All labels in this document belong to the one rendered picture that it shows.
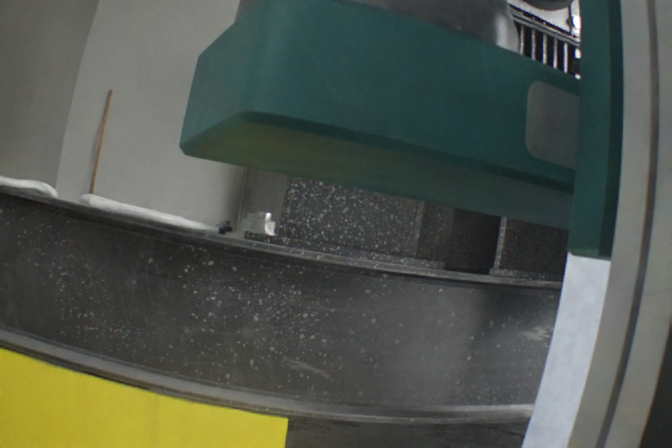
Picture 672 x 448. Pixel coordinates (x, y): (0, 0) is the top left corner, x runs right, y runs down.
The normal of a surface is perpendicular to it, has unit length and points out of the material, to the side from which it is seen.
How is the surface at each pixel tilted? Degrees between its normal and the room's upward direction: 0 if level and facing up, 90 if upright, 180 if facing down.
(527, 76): 90
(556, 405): 90
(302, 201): 90
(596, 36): 90
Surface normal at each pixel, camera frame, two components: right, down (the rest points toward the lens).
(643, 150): -0.92, -0.18
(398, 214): 0.26, -0.06
